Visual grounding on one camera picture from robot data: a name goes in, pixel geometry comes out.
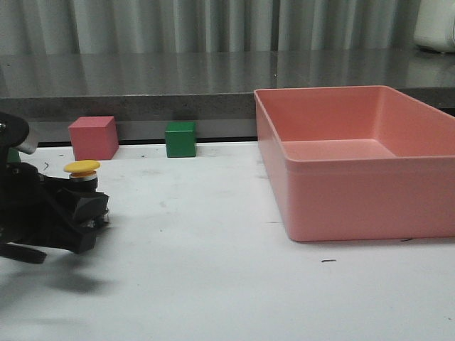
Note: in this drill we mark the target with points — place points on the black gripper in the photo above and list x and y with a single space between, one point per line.
39 210

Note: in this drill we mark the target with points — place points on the yellow push button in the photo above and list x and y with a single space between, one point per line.
83 175

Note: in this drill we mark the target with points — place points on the pink wooden cube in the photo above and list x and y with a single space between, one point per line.
94 138

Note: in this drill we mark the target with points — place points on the green cube at left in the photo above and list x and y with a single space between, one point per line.
13 156

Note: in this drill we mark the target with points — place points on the green wooden cube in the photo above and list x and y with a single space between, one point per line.
180 138

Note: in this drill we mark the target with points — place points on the grey stone counter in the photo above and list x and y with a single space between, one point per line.
145 91

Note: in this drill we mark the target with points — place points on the grey pleated curtain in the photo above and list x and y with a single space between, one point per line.
95 27

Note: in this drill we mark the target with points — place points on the pink plastic bin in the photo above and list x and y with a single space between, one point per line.
362 162

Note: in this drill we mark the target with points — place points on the white appliance on counter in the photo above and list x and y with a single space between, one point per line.
434 29

